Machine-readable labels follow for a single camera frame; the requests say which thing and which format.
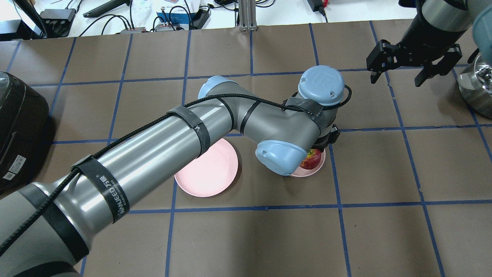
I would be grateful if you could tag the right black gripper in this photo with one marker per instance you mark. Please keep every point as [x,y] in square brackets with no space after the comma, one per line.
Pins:
[419,43]

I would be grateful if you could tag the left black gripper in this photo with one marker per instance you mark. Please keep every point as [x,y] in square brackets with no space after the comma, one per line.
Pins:
[322,145]

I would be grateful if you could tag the red yellow apple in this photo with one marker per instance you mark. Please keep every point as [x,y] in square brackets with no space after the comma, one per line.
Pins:
[312,159]

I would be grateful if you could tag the pink bowl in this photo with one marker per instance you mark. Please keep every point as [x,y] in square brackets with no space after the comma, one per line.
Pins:
[299,172]

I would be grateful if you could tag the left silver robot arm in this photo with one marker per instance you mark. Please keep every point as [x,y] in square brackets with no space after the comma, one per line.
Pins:
[46,229]

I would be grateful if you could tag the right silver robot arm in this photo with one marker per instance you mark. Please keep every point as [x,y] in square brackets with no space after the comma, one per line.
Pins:
[457,15]

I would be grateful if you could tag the pink plate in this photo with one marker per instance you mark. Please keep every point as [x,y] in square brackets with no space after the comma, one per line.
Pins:
[211,173]

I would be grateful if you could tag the steel steamer pot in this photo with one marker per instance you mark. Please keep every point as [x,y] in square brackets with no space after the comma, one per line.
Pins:
[475,84]

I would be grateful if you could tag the blue white box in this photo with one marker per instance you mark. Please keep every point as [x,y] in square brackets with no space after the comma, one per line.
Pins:
[180,19]

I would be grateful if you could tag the black tool bar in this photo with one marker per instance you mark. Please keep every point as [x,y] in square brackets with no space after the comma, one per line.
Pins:
[105,8]

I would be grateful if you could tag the dark grey rice cooker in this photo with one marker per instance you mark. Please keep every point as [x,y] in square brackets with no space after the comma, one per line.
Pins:
[23,115]

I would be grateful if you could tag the aluminium frame post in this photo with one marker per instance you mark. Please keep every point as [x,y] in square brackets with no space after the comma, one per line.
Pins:
[247,15]

